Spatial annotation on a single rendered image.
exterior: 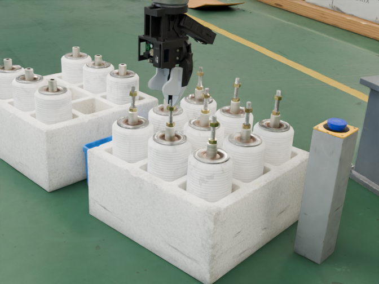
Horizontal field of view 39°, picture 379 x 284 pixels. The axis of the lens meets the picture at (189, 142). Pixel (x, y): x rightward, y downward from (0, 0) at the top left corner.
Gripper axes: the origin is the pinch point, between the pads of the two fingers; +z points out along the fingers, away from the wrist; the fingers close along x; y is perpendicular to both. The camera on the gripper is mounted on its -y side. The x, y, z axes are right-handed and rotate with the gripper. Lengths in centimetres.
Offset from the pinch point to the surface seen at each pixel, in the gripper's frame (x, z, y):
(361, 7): -84, 19, -255
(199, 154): 10.0, 9.0, 1.7
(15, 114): -49, 16, 10
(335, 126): 28.9, 1.9, -18.0
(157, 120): -11.1, 10.2, -6.0
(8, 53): -162, 34, -48
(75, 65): -62, 11, -18
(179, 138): 1.8, 9.0, -0.5
